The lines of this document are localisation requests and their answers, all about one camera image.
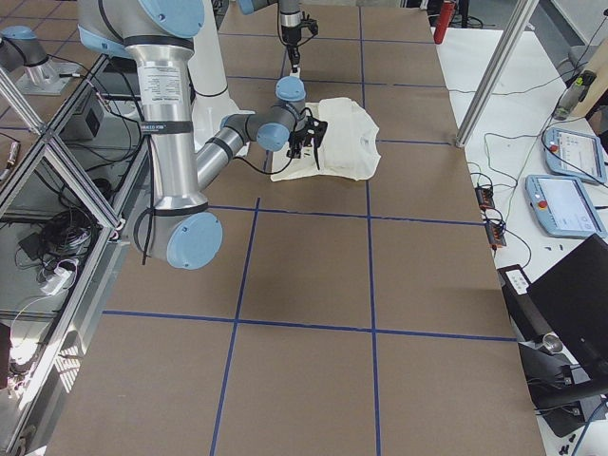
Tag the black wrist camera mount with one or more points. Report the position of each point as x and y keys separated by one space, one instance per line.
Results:
x=310 y=25
x=315 y=129

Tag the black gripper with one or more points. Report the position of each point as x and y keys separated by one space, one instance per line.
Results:
x=298 y=138
x=290 y=36

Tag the blue tape line near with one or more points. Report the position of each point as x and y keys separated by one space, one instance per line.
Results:
x=320 y=327

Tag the cream long sleeve cat shirt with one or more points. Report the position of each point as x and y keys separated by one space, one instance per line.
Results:
x=348 y=149

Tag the aluminium frame upright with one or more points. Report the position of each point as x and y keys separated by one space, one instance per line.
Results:
x=495 y=68

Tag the red fire extinguisher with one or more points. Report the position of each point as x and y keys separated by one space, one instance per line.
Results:
x=443 y=21

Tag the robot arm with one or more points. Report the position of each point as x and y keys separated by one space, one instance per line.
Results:
x=192 y=126
x=290 y=23

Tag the teach pendant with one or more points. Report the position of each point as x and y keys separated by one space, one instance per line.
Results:
x=562 y=207
x=575 y=154

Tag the orange black usb hub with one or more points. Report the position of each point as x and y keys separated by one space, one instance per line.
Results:
x=494 y=224

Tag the teach pendant near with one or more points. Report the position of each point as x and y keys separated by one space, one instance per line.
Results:
x=562 y=207

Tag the teach pendant far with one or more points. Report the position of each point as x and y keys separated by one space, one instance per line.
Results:
x=575 y=154

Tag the blue tape line right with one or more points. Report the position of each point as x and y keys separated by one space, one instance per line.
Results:
x=373 y=318

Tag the blue tape line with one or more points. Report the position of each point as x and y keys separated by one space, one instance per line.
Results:
x=373 y=318
x=320 y=327

